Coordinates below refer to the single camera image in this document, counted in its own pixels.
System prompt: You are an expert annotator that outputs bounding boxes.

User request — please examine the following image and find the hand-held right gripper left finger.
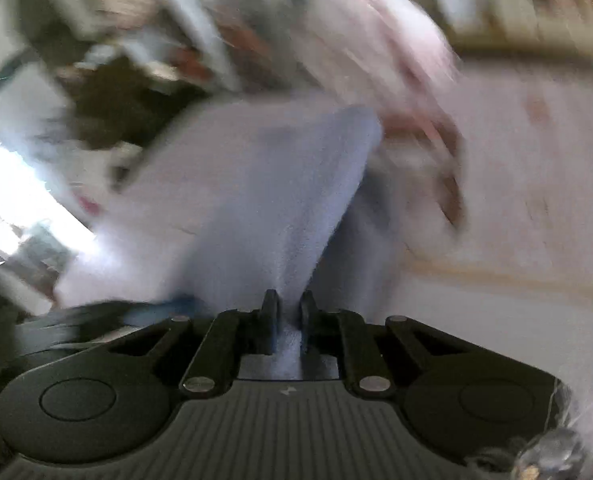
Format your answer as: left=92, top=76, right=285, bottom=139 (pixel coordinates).
left=107, top=290, right=280, bottom=400

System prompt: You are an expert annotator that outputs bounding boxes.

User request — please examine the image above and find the lavender and beige sweater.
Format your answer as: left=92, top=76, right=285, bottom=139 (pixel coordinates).
left=56, top=102, right=467, bottom=381

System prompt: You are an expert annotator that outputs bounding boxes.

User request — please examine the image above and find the white and pink plush bunny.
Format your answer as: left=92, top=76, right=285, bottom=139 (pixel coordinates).
left=296, top=0, right=462, bottom=126

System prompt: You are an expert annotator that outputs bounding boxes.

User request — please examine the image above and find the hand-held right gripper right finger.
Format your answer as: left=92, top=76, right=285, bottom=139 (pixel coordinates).
left=299, top=290, right=470, bottom=398

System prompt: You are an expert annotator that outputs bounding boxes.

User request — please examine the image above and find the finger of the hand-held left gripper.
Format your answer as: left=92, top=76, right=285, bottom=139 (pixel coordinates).
left=71, top=295, right=200, bottom=330

